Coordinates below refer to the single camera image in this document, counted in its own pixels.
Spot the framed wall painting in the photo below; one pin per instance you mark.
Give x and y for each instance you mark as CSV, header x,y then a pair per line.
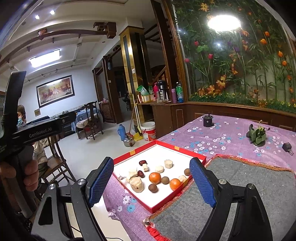
x,y
55,90

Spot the yellow broom dustpan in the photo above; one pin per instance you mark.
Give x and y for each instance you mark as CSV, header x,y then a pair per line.
x,y
138,132

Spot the green spray can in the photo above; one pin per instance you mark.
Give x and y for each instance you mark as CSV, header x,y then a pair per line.
x,y
179,92

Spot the white red plastic bucket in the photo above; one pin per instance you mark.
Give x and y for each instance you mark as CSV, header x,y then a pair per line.
x,y
149,131

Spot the pink bottle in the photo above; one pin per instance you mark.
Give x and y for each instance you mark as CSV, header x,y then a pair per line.
x,y
173,95

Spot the blue thermos jug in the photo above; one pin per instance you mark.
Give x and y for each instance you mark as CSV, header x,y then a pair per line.
x,y
121,132

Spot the brown round longan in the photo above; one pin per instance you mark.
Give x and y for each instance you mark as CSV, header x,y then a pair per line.
x,y
153,188

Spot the metal kettle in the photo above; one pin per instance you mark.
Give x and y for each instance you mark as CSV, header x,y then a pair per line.
x,y
129,141

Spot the black cylindrical cup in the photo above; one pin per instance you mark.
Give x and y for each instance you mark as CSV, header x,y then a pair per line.
x,y
207,120

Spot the beige round food piece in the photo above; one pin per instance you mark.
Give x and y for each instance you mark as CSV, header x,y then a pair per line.
x,y
168,164

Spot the dark red jujube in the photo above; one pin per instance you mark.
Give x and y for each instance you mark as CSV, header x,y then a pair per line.
x,y
140,174

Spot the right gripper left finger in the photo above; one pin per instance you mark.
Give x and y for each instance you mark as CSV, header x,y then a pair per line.
x,y
52,221

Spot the person's left hand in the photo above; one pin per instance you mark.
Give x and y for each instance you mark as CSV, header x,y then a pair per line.
x,y
29,175

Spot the green leafy plant bunch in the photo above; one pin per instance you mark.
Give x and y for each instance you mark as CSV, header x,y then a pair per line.
x,y
257,136

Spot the dark wooden chair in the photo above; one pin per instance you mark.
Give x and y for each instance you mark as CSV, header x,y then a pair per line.
x,y
91,124

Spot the black thermos flask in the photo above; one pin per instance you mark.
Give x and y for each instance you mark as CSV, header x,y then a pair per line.
x,y
163,90

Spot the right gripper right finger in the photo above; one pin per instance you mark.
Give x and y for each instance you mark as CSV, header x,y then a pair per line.
x,y
250,221

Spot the black car key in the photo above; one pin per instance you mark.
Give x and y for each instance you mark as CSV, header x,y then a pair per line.
x,y
288,148

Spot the purple floral tablecloth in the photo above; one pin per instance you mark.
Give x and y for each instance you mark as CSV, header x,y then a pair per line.
x,y
226,137

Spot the orange fruit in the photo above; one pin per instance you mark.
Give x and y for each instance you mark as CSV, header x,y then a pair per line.
x,y
174,184
155,178

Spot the grey felt mat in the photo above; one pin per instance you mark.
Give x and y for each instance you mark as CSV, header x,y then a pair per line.
x,y
185,217

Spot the red white shallow box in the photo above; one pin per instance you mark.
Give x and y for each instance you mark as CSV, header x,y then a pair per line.
x,y
151,158

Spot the flower garden wall mural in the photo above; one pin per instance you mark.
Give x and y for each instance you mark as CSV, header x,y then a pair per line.
x,y
236,52

